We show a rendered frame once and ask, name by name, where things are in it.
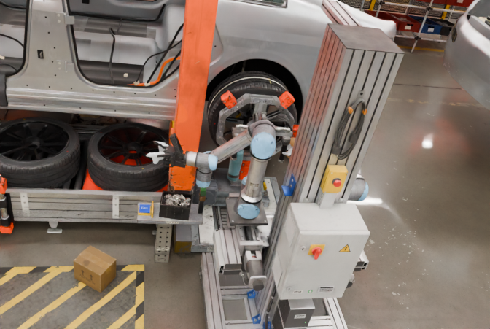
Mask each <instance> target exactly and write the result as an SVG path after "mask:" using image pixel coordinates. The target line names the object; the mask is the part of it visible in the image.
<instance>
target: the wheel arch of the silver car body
mask: <svg viewBox="0 0 490 329"><path fill-rule="evenodd" d="M245 60H247V61H246V67H245V70H244V71H261V72H265V73H268V74H271V75H273V76H274V77H277V78H278V79H279V80H281V81H282V82H283V83H284V85H285V86H286V87H287V89H288V91H289V93H290V94H292V95H293V98H294V100H295V101H294V102H293V103H294V105H295V108H296V111H297V125H300V120H301V117H302V113H303V109H304V106H305V101H304V95H303V89H302V87H301V85H300V82H299V81H298V79H297V77H296V76H295V75H294V74H293V73H292V71H290V70H289V69H288V68H287V67H286V66H285V65H283V64H281V63H279V62H277V61H274V60H271V59H267V58H247V59H243V60H240V61H236V62H235V63H236V65H235V66H234V68H233V65H234V63H232V64H230V65H228V66H226V67H225V68H223V69H222V70H221V71H219V72H218V73H217V74H215V75H214V76H213V77H212V79H211V80H210V81H209V83H208V84H207V88H206V98H205V101H208V100H209V98H210V95H211V94H212V92H213V91H214V89H215V87H216V86H218V84H220V83H221V82H222V81H224V80H225V79H227V78H228V77H229V74H230V71H231V69H232V68H233V70H232V72H231V75H230V76H232V75H235V74H237V73H240V72H241V71H242V67H243V63H244V61H245Z"/></svg>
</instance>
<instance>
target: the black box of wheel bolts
mask: <svg viewBox="0 0 490 329"><path fill-rule="evenodd" d="M192 197H193V195H192V194H188V193H178V192H171V191H165V190H163V193H162V196H161V200H160V211H159V217H164V218H170V219H176V220H186V221H189V216H190V207H191V203H192Z"/></svg>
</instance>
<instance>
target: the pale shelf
mask: <svg viewBox="0 0 490 329"><path fill-rule="evenodd" d="M139 204H144V205H150V206H151V215H152V203H138V213H139ZM159 211H160V203H153V218H151V215H150V216H149V215H138V213H137V223H146V224H185V225H202V224H203V215H202V214H198V204H191V207H190V216H189V221H186V220H176V219H170V218H164V217H159Z"/></svg>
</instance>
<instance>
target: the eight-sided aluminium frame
mask: <svg viewBox="0 0 490 329"><path fill-rule="evenodd" d="M236 101H237V104H236V105H235V106H234V107H232V108H231V109H228V108H227V107H225V108H224V109H222V110H221V111H220V112H219V120H218V125H217V133H216V141H217V143H218V144H219V145H220V146H221V145H223V144H224V143H226V142H227V141H226V140H225V139H224V138H223V132H224V127H225V119H226V118H227V117H228V116H230V115H231V114H233V113H234V112H236V111H237V110H239V109H240V108H241V107H243V106H244V105H246V104H248V103H250V104H270V105H275V106H276V107H277V109H278V110H279V111H280V112H281V113H282V114H284V115H286V116H287V118H288V120H289V122H290V124H291V126H292V128H293V125H294V122H295V120H294V117H293V116H292V114H291V113H290V112H289V111H288V110H287V109H285V108H284V107H283V106H282V105H280V103H281V102H280V100H279V98H278V97H277V96H267V95H257V94H249V93H248V94H247V93H245V94H244V95H242V96H241V97H240V98H238V99H237V100H236ZM281 148H282V142H281V140H280V141H279V142H277V143H276V149H275V151H274V153H273V155H275V154H276V153H278V152H279V151H281ZM273 155H272V156H273ZM251 158H252V156H251V155H250V154H249V152H244V156H243V160H247V161H251Z"/></svg>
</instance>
